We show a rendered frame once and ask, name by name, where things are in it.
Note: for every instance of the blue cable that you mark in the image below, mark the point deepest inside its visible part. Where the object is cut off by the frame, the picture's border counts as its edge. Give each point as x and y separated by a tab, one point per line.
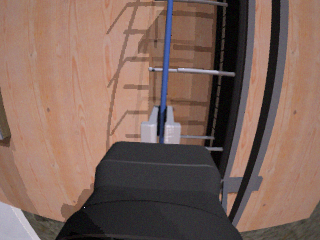
165	66

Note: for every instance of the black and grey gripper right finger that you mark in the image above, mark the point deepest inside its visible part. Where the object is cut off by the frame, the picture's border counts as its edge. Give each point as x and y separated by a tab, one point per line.
171	130

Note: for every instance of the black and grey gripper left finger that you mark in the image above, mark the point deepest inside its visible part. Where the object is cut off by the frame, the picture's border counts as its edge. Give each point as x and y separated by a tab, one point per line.
148	129

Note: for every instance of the grey rack with cable hooks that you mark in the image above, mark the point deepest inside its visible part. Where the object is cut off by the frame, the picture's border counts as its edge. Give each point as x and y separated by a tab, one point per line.
231	14

